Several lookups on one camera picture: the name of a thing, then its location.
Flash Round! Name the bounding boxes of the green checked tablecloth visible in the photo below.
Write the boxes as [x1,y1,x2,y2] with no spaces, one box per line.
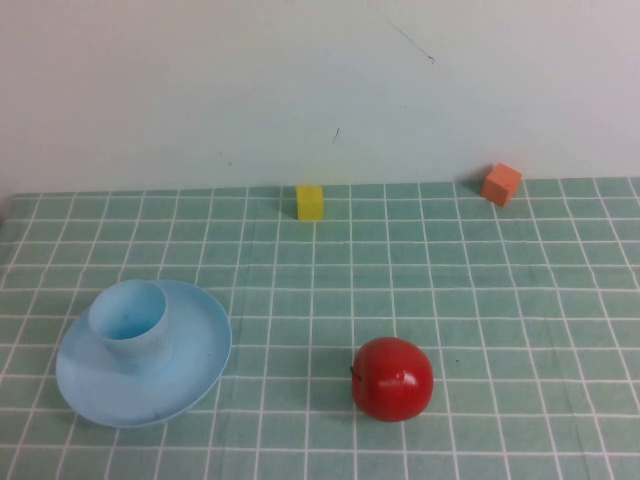
[0,177,640,480]

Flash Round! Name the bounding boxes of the red apple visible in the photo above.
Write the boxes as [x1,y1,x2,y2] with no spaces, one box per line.
[349,336,435,424]

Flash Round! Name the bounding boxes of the light blue plastic cup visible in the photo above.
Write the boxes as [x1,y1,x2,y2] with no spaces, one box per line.
[88,279,174,371]

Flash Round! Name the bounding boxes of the light blue plastic plate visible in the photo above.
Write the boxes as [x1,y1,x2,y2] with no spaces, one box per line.
[54,278,234,430]

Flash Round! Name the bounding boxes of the orange foam cube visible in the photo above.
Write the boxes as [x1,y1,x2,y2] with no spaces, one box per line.
[481,162,524,207]

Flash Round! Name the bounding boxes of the yellow foam cube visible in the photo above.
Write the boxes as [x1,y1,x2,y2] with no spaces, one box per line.
[296,184,326,222]

